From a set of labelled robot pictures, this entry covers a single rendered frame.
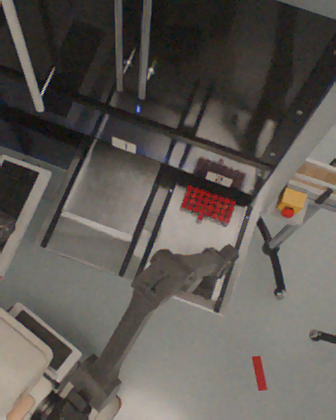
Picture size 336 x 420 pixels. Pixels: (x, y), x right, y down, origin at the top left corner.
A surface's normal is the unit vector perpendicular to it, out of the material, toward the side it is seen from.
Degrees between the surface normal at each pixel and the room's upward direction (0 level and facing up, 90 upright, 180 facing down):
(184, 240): 0
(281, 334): 0
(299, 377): 0
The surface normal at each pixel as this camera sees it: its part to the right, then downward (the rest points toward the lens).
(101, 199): 0.04, -0.30
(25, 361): 0.44, -0.72
